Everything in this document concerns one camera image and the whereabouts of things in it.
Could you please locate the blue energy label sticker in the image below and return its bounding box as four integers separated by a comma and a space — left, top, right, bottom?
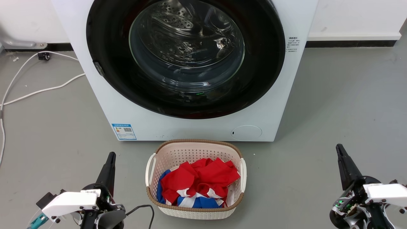
112, 123, 137, 141

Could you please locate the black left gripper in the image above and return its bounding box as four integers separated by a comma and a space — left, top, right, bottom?
79, 152, 127, 229

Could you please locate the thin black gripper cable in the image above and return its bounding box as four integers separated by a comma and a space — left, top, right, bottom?
125, 205, 155, 229

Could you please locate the teal cable connector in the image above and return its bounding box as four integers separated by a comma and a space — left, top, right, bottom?
27, 214, 49, 229

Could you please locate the white washing machine body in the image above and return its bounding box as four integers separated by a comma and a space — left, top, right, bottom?
51, 0, 319, 142

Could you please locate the white power cable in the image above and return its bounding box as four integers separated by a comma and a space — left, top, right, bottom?
0, 51, 86, 167

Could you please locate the red garment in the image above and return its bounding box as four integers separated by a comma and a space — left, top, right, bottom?
160, 157, 241, 205

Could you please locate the blue and white garment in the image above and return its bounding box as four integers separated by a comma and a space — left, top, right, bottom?
156, 170, 224, 209

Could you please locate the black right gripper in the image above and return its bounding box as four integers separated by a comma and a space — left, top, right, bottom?
329, 144, 407, 229

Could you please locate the black round glass washer door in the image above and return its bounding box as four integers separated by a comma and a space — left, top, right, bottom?
86, 0, 286, 120

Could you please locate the cream perforated laundry basket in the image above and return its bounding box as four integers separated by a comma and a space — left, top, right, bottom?
145, 139, 247, 220

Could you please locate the round white filter cover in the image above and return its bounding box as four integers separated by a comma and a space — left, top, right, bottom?
231, 125, 262, 141

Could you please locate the small text sticker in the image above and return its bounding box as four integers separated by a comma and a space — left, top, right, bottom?
286, 36, 300, 53

